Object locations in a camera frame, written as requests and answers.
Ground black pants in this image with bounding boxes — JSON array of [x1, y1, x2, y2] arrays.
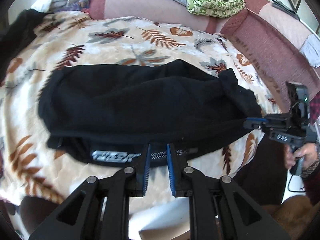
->
[[38, 60, 261, 167]]

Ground right hand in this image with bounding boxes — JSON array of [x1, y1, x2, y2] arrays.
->
[[284, 143, 318, 170]]

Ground pink quilted mattress cover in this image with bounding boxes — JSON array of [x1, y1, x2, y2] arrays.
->
[[88, 0, 319, 109]]

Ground green patterned pillow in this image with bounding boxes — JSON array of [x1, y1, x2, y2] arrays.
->
[[186, 0, 246, 18]]

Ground black cloth pile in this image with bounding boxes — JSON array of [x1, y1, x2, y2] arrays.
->
[[0, 9, 52, 82]]

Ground leaf pattern fleece blanket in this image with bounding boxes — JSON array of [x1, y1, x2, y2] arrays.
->
[[1, 10, 282, 213]]

